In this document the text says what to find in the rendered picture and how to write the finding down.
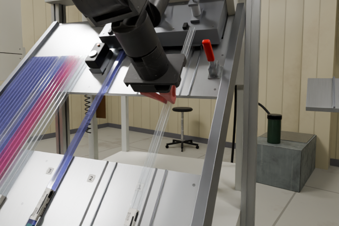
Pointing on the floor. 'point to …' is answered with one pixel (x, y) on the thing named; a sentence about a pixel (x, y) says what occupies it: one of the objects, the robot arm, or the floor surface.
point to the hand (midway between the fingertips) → (169, 98)
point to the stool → (182, 128)
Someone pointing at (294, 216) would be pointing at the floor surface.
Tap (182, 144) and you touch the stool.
